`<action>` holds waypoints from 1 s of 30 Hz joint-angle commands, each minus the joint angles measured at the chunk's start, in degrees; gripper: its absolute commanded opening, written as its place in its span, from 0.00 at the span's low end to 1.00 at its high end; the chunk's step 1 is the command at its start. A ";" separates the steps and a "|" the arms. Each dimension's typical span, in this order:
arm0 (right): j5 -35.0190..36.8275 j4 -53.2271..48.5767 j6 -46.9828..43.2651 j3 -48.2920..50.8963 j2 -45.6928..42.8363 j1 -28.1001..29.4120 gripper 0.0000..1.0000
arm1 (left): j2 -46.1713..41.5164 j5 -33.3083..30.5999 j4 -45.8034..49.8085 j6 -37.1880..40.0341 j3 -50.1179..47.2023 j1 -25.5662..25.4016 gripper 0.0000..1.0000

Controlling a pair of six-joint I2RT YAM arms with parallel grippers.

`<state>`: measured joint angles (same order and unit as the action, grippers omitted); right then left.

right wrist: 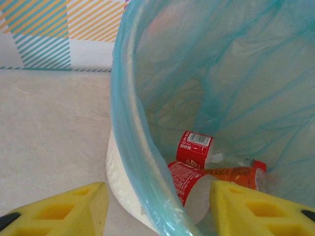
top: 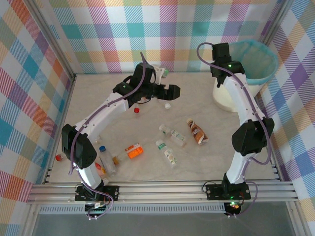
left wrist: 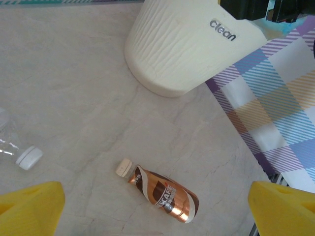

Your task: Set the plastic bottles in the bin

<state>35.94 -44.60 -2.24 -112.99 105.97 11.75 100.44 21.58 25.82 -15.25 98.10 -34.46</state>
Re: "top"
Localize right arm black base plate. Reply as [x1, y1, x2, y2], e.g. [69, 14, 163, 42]
[205, 183, 252, 201]

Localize white plastic waste bin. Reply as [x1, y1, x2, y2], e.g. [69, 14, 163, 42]
[212, 77, 262, 113]

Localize clear bottle green white label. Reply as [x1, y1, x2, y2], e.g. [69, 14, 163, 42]
[158, 123, 187, 148]

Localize aluminium corner post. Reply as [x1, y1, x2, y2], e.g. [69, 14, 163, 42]
[259, 0, 295, 50]
[24, 0, 77, 83]

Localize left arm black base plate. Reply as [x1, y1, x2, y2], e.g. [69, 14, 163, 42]
[74, 185, 120, 203]

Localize clear bottle fruit print label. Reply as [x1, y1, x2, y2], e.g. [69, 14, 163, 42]
[155, 139, 178, 170]

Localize aluminium side base rail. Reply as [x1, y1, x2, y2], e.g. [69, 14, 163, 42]
[253, 94, 284, 182]
[43, 75, 77, 184]

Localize pink fruit drink bottle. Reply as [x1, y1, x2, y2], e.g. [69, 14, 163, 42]
[94, 162, 110, 185]

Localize white bin with blue liner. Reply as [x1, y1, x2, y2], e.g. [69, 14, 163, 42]
[227, 40, 279, 86]

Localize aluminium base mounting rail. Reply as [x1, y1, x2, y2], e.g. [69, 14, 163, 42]
[27, 180, 299, 205]

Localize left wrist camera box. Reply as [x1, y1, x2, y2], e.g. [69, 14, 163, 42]
[152, 65, 170, 78]

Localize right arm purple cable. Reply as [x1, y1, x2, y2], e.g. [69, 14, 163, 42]
[197, 42, 273, 218]

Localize clear bottle orange label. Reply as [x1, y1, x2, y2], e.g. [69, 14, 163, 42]
[112, 142, 144, 165]

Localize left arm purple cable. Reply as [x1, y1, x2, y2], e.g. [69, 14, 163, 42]
[68, 51, 155, 221]

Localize brown drink bottle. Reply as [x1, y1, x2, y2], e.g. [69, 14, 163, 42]
[186, 118, 209, 147]

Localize clear bottle blue cap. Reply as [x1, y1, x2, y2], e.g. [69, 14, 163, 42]
[98, 145, 117, 177]

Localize grey slotted cable duct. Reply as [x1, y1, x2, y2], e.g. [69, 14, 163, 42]
[39, 205, 226, 214]

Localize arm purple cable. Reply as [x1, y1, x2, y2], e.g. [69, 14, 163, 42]
[197, 42, 273, 218]
[68, 51, 155, 221]

